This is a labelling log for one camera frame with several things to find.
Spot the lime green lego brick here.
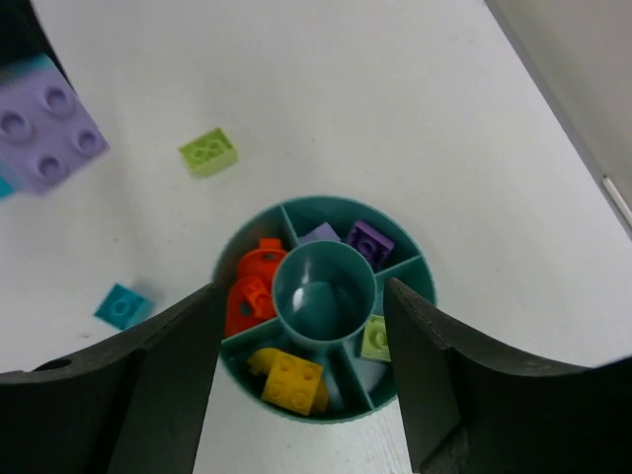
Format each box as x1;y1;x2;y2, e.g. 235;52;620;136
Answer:
179;127;238;178

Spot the pale green lego brick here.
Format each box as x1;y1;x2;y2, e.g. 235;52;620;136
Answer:
360;315;391;362

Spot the orange teardrop lego plate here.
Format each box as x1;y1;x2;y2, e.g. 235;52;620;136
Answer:
224;276;276;337

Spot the purple butterfly lego piece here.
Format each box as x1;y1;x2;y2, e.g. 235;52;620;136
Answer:
298;222;341;244

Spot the teal square lego brick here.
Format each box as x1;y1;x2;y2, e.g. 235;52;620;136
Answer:
94;283;154;331

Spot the teal round divided container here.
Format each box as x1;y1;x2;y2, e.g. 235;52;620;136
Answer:
212;196;436;425

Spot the lavender lego brick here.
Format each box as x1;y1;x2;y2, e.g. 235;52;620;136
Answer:
1;70;109;194

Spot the purple lego brick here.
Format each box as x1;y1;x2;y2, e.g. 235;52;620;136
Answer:
345;220;395;272

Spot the orange curved lego piece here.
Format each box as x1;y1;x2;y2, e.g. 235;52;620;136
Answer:
236;237;287;288

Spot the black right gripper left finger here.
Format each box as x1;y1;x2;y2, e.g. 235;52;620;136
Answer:
1;283;226;473

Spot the aluminium rail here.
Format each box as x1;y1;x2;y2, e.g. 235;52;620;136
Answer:
601;176;632;228

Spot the yellow orange lego brick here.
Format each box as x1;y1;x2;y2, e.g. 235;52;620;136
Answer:
262;352;329;416

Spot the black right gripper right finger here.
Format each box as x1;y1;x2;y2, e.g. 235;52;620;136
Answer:
383;278;631;473

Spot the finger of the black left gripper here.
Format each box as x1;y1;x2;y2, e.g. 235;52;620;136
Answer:
1;0;74;88

